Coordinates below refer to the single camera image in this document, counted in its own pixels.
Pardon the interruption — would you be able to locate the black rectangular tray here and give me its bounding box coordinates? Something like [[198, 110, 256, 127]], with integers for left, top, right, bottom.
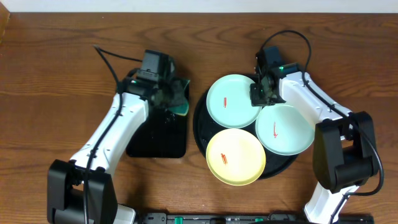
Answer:
[[126, 105, 188, 159]]

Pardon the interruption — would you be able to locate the green scrubbing sponge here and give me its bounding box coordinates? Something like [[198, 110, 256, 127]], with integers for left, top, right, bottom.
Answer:
[[168, 78, 190, 116]]

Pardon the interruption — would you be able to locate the mint green plate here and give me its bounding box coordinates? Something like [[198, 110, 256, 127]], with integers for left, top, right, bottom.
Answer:
[[255, 104, 315, 156], [206, 74, 261, 128]]

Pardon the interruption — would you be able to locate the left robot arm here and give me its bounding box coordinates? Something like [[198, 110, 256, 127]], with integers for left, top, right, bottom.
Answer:
[[47, 50, 185, 224]]

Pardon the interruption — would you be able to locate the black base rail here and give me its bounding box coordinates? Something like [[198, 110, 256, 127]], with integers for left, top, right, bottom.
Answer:
[[136, 212, 374, 224]]

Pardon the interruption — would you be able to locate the yellow plate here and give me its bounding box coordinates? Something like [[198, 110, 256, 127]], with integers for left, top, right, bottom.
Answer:
[[205, 129, 266, 186]]

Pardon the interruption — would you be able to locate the round black serving tray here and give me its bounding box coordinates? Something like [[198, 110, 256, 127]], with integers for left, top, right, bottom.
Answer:
[[193, 88, 299, 180]]

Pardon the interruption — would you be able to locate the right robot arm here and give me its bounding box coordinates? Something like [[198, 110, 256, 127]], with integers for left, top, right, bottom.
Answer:
[[250, 59, 384, 223]]

